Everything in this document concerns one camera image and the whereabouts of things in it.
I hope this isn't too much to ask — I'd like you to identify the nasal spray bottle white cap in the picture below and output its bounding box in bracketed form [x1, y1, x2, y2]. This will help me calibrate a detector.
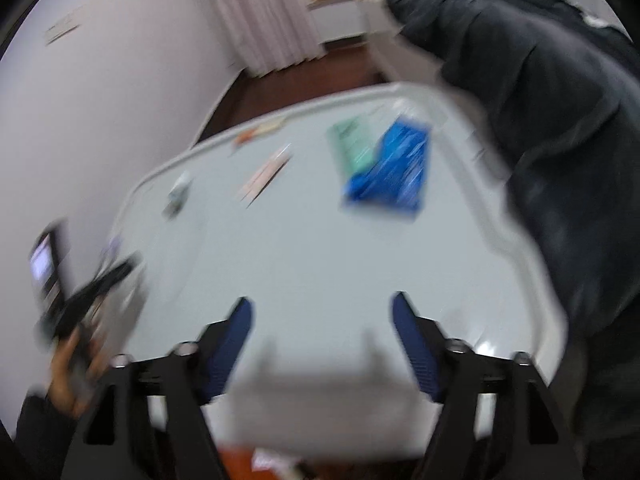
[163, 171, 193, 219]

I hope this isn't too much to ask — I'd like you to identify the person's left hand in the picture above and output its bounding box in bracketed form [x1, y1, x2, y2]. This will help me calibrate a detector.
[47, 330, 108, 419]

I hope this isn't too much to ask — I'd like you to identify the pink white curtain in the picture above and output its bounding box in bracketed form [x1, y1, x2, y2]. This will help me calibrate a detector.
[212, 0, 326, 77]

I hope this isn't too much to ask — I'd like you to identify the dark grey blanket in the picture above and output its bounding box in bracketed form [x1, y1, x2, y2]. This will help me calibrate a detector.
[386, 0, 639, 441]

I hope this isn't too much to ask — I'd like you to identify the pink sachet packet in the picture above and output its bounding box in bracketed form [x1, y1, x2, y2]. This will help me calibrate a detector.
[239, 143, 292, 208]

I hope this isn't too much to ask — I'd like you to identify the blue snack wrapper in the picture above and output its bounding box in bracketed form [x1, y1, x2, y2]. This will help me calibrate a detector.
[345, 115, 432, 214]

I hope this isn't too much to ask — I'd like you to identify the white bed frame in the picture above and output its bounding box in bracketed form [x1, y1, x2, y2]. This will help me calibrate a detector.
[358, 0, 409, 81]

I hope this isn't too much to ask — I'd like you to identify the white window bench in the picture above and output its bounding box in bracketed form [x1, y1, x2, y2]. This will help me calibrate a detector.
[308, 0, 367, 44]

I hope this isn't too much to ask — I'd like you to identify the mint green cream tube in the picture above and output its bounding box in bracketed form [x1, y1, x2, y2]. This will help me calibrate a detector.
[326, 115, 376, 184]

